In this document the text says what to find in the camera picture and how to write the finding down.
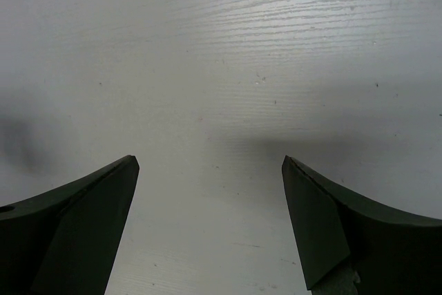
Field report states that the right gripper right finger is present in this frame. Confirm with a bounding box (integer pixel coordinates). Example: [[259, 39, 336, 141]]
[[282, 157, 441, 294]]

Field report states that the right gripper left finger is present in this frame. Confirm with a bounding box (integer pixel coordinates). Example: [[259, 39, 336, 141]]
[[1, 155, 140, 295]]

